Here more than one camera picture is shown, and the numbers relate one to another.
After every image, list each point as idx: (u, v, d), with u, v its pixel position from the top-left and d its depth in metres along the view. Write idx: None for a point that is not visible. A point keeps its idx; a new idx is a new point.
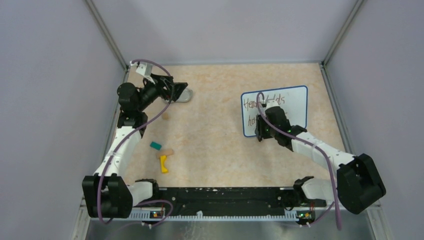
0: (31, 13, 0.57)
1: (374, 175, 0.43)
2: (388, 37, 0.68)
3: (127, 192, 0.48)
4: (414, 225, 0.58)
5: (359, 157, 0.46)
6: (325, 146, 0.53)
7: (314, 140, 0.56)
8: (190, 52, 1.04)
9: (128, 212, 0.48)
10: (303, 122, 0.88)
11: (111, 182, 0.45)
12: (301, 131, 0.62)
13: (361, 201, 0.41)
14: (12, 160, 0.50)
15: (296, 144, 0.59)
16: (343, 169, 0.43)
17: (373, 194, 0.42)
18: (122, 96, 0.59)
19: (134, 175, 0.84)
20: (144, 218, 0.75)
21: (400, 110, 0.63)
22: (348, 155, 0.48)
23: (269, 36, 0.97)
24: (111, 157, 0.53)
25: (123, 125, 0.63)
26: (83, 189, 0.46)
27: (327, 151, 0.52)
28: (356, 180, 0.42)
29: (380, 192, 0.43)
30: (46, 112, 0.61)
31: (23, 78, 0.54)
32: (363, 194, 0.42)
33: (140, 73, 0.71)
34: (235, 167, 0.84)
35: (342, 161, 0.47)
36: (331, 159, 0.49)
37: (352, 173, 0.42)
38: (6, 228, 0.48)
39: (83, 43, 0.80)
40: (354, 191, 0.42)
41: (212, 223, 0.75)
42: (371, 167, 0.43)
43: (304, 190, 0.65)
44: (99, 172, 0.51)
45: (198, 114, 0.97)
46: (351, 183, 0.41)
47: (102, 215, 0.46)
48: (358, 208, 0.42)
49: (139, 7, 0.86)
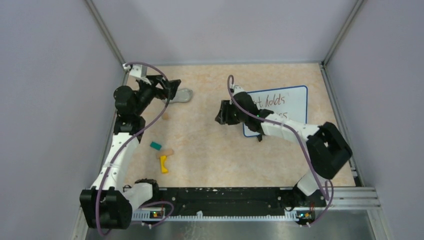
0: (31, 13, 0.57)
1: (339, 139, 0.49)
2: (388, 37, 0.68)
3: (126, 204, 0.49)
4: (414, 224, 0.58)
5: (322, 126, 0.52)
6: (292, 122, 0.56)
7: (281, 119, 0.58)
8: (190, 52, 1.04)
9: (127, 223, 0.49)
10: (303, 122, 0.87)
11: (109, 197, 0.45)
12: (267, 112, 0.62)
13: (334, 165, 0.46)
14: (11, 160, 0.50)
15: (265, 126, 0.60)
16: (311, 140, 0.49)
17: (342, 157, 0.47)
18: (118, 99, 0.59)
19: (134, 175, 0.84)
20: (144, 218, 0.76)
21: (399, 110, 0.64)
22: (313, 125, 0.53)
23: (269, 36, 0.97)
24: (109, 169, 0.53)
25: (119, 131, 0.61)
26: (81, 204, 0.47)
27: (294, 126, 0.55)
28: (325, 147, 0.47)
29: (347, 154, 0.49)
30: (45, 112, 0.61)
31: (22, 78, 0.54)
32: (333, 159, 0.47)
33: (134, 75, 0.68)
34: (235, 167, 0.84)
35: (309, 133, 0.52)
36: (300, 134, 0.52)
37: (320, 141, 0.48)
38: (7, 227, 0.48)
39: (83, 43, 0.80)
40: (326, 158, 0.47)
41: (212, 223, 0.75)
42: (335, 134, 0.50)
43: (301, 188, 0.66)
44: (97, 185, 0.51)
45: (198, 114, 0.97)
46: (320, 150, 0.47)
47: (102, 226, 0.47)
48: (332, 173, 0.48)
49: (139, 7, 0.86)
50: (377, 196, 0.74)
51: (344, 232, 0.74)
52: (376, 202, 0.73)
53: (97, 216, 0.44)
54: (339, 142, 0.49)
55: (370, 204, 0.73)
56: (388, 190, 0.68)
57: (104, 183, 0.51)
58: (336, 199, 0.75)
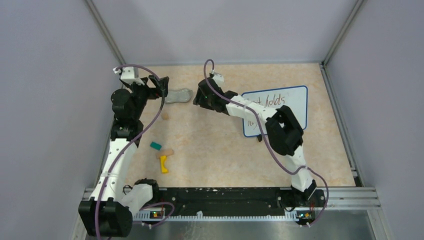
0: (30, 13, 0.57)
1: (292, 120, 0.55)
2: (388, 37, 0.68)
3: (126, 212, 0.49)
4: (413, 225, 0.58)
5: (279, 109, 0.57)
6: (253, 105, 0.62)
7: (245, 102, 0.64)
8: (190, 52, 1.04)
9: (127, 231, 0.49)
10: (303, 123, 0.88)
11: (108, 208, 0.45)
12: (232, 95, 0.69)
13: (288, 143, 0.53)
14: (11, 161, 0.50)
15: (230, 108, 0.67)
16: (270, 122, 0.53)
17: (295, 136, 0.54)
18: (116, 103, 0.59)
19: (134, 175, 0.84)
20: (144, 218, 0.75)
21: (399, 110, 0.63)
22: (272, 108, 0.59)
23: (270, 36, 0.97)
24: (106, 178, 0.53)
25: (116, 137, 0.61)
26: (80, 214, 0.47)
27: (255, 109, 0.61)
28: (280, 128, 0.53)
29: (299, 133, 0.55)
30: (45, 112, 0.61)
31: (22, 78, 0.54)
32: (287, 138, 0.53)
33: (127, 78, 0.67)
34: (235, 167, 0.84)
35: (268, 115, 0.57)
36: (260, 116, 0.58)
37: (276, 123, 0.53)
38: (6, 228, 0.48)
39: (83, 43, 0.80)
40: (281, 137, 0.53)
41: (212, 223, 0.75)
42: (290, 116, 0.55)
43: (296, 186, 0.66)
44: (95, 196, 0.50)
45: (198, 114, 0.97)
46: (277, 132, 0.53)
47: (102, 235, 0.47)
48: (286, 149, 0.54)
49: (139, 7, 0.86)
50: (377, 196, 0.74)
51: (344, 232, 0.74)
52: (376, 202, 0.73)
53: (97, 227, 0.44)
54: (293, 123, 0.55)
55: (370, 204, 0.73)
56: (388, 190, 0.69)
57: (102, 194, 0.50)
58: (336, 199, 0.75)
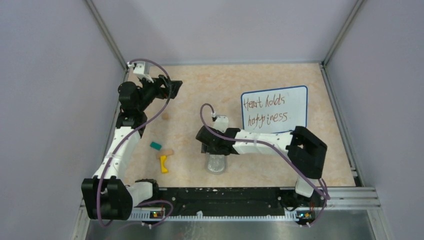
0: (30, 14, 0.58)
1: (311, 138, 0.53)
2: (388, 37, 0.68)
3: (126, 195, 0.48)
4: (414, 225, 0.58)
5: (294, 132, 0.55)
6: (264, 136, 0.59)
7: (253, 135, 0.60)
8: (189, 52, 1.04)
9: (127, 214, 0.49)
10: (304, 122, 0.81)
11: (111, 185, 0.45)
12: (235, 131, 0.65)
13: (318, 165, 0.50)
14: (12, 161, 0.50)
15: (239, 146, 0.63)
16: (291, 150, 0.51)
17: (322, 153, 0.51)
18: (122, 93, 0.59)
19: (134, 175, 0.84)
20: (144, 218, 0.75)
21: (399, 109, 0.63)
22: (285, 135, 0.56)
23: (269, 36, 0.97)
24: (111, 159, 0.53)
25: (122, 125, 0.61)
26: (82, 193, 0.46)
27: (269, 140, 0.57)
28: (304, 152, 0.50)
29: (324, 148, 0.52)
30: (46, 111, 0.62)
31: (23, 78, 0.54)
32: (315, 159, 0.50)
33: (137, 72, 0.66)
34: (235, 167, 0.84)
35: (285, 143, 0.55)
36: (277, 146, 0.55)
37: (299, 149, 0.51)
38: (6, 227, 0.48)
39: (83, 43, 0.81)
40: (309, 163, 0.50)
41: (212, 223, 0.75)
42: (308, 135, 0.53)
43: (301, 192, 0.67)
44: (99, 175, 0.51)
45: (198, 114, 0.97)
46: (303, 158, 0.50)
47: (102, 217, 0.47)
48: (318, 172, 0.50)
49: (139, 7, 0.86)
50: (377, 196, 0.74)
51: (344, 232, 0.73)
52: (376, 202, 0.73)
53: (97, 206, 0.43)
54: (313, 141, 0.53)
55: (370, 204, 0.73)
56: (388, 189, 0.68)
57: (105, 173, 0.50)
58: (336, 199, 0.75)
